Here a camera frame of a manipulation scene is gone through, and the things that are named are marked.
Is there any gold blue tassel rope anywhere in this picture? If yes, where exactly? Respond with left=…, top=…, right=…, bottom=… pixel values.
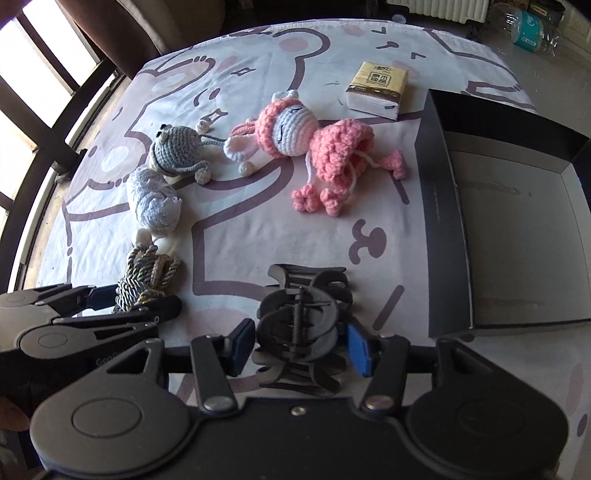
left=112, top=230, right=182, bottom=315

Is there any pink crochet doll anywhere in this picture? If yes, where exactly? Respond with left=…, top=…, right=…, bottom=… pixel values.
left=223, top=90, right=408, bottom=217

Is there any grey crochet creature toy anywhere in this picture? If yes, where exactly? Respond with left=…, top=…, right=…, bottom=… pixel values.
left=148, top=122, right=223, bottom=185

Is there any yellow tissue pack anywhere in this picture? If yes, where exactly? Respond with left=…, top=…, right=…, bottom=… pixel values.
left=345, top=62, right=409, bottom=121

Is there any light blue lace bundle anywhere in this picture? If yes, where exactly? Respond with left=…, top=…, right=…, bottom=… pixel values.
left=126, top=166, right=182, bottom=237

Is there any cartoon print bed sheet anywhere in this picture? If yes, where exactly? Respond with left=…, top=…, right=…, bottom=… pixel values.
left=31, top=20, right=590, bottom=479

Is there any dark window railing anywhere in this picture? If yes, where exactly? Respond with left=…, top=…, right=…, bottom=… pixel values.
left=1, top=1, right=119, bottom=292

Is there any black open box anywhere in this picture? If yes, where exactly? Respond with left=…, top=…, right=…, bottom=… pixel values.
left=415, top=90, right=590, bottom=338

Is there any dark brown curtain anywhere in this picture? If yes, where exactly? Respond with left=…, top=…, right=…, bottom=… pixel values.
left=59, top=0, right=225, bottom=78

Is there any white ribbed suitcase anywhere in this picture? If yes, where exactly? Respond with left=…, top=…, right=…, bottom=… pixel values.
left=388, top=0, right=489, bottom=24

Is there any water bottle pack teal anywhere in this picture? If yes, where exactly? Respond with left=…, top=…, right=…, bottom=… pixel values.
left=489, top=3, right=560, bottom=55

